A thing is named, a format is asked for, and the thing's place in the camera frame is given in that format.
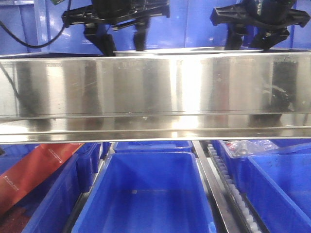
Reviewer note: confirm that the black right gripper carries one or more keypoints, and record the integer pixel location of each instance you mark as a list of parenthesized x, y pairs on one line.
[(263, 16)]

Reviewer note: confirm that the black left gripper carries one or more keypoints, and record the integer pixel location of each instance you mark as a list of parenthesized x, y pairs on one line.
[(119, 14)]

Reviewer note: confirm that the silver metal tray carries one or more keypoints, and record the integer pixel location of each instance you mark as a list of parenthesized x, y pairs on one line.
[(185, 51)]

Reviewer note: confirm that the blue crate back right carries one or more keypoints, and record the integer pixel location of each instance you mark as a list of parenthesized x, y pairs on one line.
[(299, 38)]

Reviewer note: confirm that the large blue crate centre back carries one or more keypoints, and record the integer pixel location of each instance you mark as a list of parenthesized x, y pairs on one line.
[(188, 26)]

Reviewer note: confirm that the blue crate back left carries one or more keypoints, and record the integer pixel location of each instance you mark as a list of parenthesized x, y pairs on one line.
[(20, 18)]

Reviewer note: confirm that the blue bin behind centre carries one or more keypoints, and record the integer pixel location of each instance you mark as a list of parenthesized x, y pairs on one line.
[(153, 146)]

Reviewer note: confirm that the blue bin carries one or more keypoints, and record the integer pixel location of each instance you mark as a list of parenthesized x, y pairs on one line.
[(47, 208), (279, 189), (147, 193), (153, 146), (237, 166)]

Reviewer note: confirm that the clear plastic bag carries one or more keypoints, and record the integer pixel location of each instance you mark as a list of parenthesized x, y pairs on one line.
[(239, 148)]

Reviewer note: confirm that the blue bin right rear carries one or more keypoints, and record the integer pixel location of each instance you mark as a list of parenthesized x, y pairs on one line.
[(237, 166)]

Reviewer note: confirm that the red cardboard box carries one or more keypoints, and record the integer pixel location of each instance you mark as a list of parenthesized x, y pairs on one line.
[(31, 171)]

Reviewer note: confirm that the blue bin lower right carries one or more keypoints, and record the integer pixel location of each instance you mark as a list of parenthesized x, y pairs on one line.
[(279, 189)]

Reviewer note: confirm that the blue bin lower centre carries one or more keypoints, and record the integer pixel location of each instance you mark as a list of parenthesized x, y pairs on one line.
[(147, 193)]

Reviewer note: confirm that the blue bin lower left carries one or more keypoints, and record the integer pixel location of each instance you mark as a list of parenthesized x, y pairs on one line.
[(47, 208)]

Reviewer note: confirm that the white roller conveyor track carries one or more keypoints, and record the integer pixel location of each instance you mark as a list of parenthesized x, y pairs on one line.
[(239, 203)]

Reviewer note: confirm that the stainless steel shelf rail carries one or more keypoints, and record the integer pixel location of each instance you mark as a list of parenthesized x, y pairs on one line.
[(202, 96)]

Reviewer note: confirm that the steel divider rail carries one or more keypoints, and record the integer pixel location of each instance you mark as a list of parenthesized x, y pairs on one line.
[(223, 213)]

